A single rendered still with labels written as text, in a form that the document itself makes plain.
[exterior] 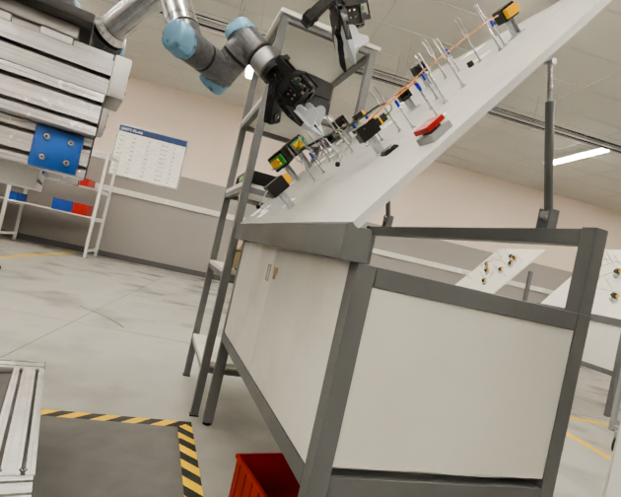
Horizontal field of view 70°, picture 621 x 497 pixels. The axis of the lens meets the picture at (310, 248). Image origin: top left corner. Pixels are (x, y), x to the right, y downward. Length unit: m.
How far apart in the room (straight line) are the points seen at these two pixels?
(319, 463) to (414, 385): 0.23
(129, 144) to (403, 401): 8.32
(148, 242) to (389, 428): 8.00
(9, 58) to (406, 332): 0.93
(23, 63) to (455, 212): 9.11
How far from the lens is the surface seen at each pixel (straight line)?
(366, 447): 0.94
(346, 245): 0.81
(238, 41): 1.24
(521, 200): 10.54
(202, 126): 8.89
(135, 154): 8.90
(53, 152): 1.09
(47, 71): 1.08
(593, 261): 1.20
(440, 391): 0.98
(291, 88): 1.15
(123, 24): 1.65
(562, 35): 1.18
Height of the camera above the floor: 0.79
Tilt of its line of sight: 1 degrees up
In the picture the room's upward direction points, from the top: 13 degrees clockwise
